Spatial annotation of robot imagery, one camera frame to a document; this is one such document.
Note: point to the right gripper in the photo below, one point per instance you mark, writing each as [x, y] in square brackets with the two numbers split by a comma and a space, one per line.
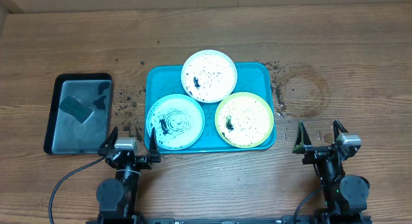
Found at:
[303, 141]

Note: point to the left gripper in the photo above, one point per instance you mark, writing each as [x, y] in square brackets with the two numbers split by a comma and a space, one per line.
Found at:
[143, 163]

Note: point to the light blue plate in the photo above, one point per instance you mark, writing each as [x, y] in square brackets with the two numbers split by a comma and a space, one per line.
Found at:
[176, 120]

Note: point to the dark green sponge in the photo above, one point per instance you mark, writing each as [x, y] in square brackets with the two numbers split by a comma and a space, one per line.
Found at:
[77, 110]

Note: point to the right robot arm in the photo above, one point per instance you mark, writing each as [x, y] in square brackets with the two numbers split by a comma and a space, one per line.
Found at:
[345, 195]

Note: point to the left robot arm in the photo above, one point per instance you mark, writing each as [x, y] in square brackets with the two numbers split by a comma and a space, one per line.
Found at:
[117, 196]

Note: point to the black water tray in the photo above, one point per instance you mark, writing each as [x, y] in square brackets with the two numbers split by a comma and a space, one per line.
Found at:
[64, 134]

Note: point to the teal plastic tray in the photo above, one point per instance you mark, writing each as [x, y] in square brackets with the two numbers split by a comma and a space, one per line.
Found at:
[253, 77]

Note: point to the yellow-green rimmed plate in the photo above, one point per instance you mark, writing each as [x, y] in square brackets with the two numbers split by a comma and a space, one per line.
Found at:
[244, 120]

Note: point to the white speckled plate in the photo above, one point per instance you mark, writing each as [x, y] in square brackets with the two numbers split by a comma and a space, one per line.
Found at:
[209, 76]

